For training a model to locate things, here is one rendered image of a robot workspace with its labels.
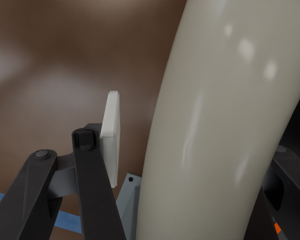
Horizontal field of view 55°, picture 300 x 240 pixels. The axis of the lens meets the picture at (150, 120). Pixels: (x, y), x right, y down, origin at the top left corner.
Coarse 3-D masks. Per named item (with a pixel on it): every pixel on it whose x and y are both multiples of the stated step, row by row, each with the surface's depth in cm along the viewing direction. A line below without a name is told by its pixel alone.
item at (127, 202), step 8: (128, 176) 122; (136, 176) 122; (128, 184) 124; (136, 184) 124; (120, 192) 126; (128, 192) 125; (136, 192) 120; (120, 200) 127; (128, 200) 127; (136, 200) 116; (120, 208) 129; (128, 208) 121; (136, 208) 111; (120, 216) 130; (128, 216) 114; (136, 216) 107; (128, 224) 108; (136, 224) 103; (128, 232) 102
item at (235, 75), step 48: (192, 0) 6; (240, 0) 5; (288, 0) 5; (192, 48) 6; (240, 48) 5; (288, 48) 5; (192, 96) 6; (240, 96) 5; (288, 96) 5; (192, 144) 6; (240, 144) 6; (144, 192) 7; (192, 192) 6; (240, 192) 6
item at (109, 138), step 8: (112, 96) 19; (112, 104) 17; (112, 112) 16; (104, 120) 16; (112, 120) 15; (104, 128) 14; (112, 128) 14; (104, 136) 14; (112, 136) 14; (104, 144) 14; (112, 144) 14; (104, 152) 14; (112, 152) 14; (104, 160) 14; (112, 160) 14; (112, 168) 14; (112, 176) 14; (112, 184) 15
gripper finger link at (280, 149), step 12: (276, 156) 13; (288, 156) 13; (276, 168) 12; (288, 168) 12; (288, 180) 11; (264, 192) 14; (288, 192) 11; (276, 204) 13; (288, 204) 12; (276, 216) 12; (288, 216) 12; (288, 228) 12
